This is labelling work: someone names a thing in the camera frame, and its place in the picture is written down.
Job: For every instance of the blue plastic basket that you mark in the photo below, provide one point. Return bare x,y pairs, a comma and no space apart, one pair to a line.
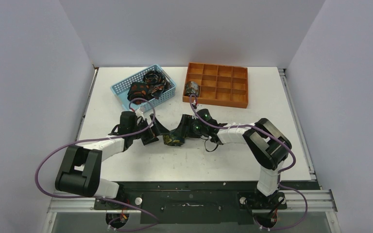
121,88

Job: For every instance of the orange wooden compartment tray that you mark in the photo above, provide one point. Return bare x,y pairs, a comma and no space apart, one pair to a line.
220,85

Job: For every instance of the dark patterned tie in basket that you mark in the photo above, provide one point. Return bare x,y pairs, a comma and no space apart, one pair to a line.
157,83

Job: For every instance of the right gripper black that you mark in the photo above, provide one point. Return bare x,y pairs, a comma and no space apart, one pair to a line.
184,127

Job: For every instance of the blue yellow floral tie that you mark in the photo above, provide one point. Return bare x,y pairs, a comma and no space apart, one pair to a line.
173,139

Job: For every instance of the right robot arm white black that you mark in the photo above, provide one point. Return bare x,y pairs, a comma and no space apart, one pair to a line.
267,144

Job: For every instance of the black orange patterned tie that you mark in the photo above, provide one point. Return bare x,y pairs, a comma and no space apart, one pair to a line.
140,90

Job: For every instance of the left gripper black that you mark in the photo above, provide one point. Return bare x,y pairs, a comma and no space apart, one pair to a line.
157,129

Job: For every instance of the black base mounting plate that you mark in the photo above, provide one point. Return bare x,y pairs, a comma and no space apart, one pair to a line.
201,202

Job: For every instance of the rolled dark patterned tie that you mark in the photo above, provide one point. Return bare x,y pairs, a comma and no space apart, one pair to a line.
192,88

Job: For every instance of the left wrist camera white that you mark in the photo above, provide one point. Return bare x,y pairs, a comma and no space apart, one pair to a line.
140,112

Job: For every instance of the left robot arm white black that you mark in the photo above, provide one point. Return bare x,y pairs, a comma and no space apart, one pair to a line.
80,170

